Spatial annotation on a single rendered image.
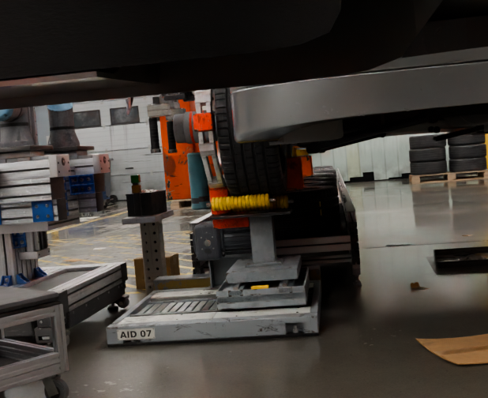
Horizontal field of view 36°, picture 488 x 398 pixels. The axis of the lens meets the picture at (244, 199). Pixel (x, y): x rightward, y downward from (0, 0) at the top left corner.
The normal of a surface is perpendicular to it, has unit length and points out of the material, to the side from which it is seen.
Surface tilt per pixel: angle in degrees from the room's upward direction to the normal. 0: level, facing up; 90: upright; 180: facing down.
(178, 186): 90
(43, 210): 90
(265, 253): 90
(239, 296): 90
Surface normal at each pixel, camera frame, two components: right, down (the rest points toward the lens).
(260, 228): -0.11, 0.06
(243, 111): -0.77, 0.20
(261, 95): -0.51, 0.29
